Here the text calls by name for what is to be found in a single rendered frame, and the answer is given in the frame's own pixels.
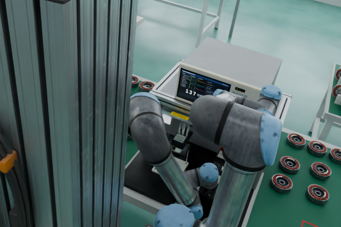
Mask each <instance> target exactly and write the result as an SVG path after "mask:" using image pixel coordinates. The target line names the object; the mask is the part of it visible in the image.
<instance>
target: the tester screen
mask: <svg viewBox="0 0 341 227"><path fill-rule="evenodd" d="M206 88H207V89H210V90H213V91H216V90H217V89H220V90H226V91H228V88H229V85H226V84H223V83H220V82H217V81H214V80H211V79H208V78H205V77H202V76H199V75H197V74H194V73H191V72H188V71H185V70H182V72H181V78H180V84H179V90H178V96H181V97H183V98H186V99H189V100H192V101H195V100H193V99H191V98H188V97H185V96H182V95H179V92H181V93H184V94H187V95H190V96H193V95H191V94H188V93H185V89H188V90H191V91H194V92H197V93H196V96H193V97H196V98H199V97H201V96H205V95H208V94H206V93H205V91H206Z"/></svg>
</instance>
